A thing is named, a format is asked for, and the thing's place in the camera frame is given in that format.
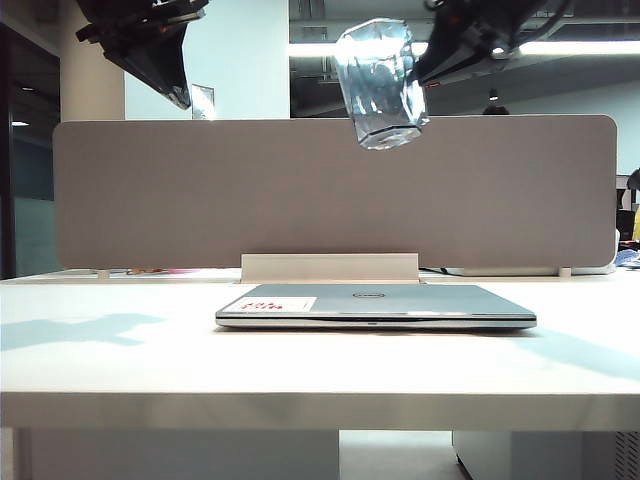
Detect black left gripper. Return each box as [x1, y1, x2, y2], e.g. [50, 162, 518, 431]
[74, 0, 209, 110]

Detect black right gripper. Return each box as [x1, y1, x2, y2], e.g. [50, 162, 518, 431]
[412, 0, 531, 89]

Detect transparent grey cup with handle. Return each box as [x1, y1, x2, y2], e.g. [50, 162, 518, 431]
[333, 18, 430, 151]

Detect silver closed laptop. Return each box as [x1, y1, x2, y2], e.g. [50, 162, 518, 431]
[215, 282, 537, 330]

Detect dark glass door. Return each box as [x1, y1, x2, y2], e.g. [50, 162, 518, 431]
[0, 22, 62, 281]

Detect brown fabric desk divider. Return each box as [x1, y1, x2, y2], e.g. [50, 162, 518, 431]
[53, 114, 620, 271]

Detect pink and orange papers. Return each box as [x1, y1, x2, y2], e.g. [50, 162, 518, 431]
[124, 267, 201, 276]

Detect flat white device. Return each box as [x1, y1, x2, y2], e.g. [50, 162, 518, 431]
[442, 266, 617, 278]

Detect person in yellow top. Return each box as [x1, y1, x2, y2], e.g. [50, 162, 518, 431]
[627, 168, 640, 244]

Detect white sticker with red print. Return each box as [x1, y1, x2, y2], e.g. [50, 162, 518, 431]
[234, 296, 320, 314]

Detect beige under-desk panel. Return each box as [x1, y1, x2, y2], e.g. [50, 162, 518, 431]
[14, 429, 341, 480]

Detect framed wall notice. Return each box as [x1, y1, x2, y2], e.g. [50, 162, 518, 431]
[191, 83, 217, 121]

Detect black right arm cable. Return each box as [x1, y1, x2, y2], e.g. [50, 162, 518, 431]
[519, 0, 576, 49]

